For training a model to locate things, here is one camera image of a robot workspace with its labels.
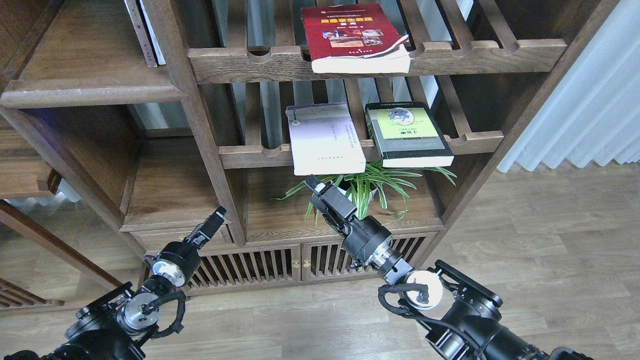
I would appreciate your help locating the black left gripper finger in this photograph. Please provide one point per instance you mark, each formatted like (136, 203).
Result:
(207, 229)

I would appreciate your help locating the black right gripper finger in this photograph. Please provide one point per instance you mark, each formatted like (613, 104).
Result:
(328, 200)

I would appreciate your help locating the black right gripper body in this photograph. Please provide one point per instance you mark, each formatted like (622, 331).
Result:
(366, 241)

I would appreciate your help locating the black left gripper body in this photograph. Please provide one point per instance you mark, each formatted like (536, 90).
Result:
(178, 261)

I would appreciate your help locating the pale lilac white book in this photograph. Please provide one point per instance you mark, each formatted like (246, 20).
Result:
(323, 140)

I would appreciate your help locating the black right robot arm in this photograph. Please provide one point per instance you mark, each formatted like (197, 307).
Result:
(461, 317)

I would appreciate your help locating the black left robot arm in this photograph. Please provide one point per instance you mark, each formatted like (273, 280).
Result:
(118, 324)

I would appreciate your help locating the white plant pot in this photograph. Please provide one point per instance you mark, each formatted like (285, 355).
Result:
(358, 189)

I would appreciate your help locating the green spider plant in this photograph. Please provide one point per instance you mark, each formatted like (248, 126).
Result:
(393, 178)

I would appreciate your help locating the green and black book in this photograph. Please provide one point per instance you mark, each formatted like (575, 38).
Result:
(406, 136)

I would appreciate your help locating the dark wooden bookshelf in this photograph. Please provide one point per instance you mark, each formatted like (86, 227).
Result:
(154, 150)

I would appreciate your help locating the red cover book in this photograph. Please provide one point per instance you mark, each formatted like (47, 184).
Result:
(355, 39)

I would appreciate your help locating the wooden side furniture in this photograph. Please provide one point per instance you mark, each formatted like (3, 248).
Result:
(35, 263)

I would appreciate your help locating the white blue upright book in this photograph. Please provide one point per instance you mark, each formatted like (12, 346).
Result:
(153, 38)

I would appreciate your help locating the grey upright book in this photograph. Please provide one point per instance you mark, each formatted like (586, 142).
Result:
(140, 31)

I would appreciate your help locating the white sheer curtain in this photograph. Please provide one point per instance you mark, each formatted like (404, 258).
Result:
(594, 113)

